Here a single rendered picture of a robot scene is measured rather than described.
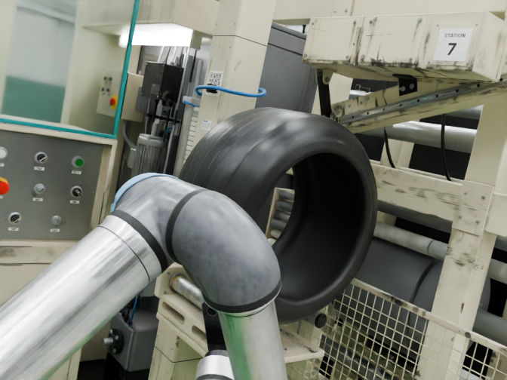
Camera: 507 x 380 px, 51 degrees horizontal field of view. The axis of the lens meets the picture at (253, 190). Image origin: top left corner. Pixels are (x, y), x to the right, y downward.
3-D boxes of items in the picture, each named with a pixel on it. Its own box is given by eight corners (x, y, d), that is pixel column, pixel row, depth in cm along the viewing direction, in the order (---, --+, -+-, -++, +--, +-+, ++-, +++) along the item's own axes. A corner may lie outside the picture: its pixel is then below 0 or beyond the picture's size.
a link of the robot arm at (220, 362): (188, 374, 106) (235, 372, 104) (193, 352, 110) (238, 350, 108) (202, 396, 112) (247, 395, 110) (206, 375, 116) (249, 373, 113)
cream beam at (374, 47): (299, 62, 174) (308, 16, 172) (349, 78, 190) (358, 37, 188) (471, 72, 127) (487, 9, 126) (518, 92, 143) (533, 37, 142)
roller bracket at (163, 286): (152, 295, 161) (158, 264, 159) (254, 289, 186) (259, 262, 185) (158, 299, 158) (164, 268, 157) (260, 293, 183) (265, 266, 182)
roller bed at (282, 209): (258, 264, 202) (275, 187, 198) (287, 264, 211) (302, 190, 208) (293, 282, 187) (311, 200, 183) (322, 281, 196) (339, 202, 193)
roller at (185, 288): (185, 276, 163) (180, 289, 163) (173, 274, 160) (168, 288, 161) (255, 322, 137) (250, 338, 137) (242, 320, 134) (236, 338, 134)
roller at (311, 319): (255, 274, 181) (250, 286, 181) (246, 271, 178) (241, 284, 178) (329, 315, 155) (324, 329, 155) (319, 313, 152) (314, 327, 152)
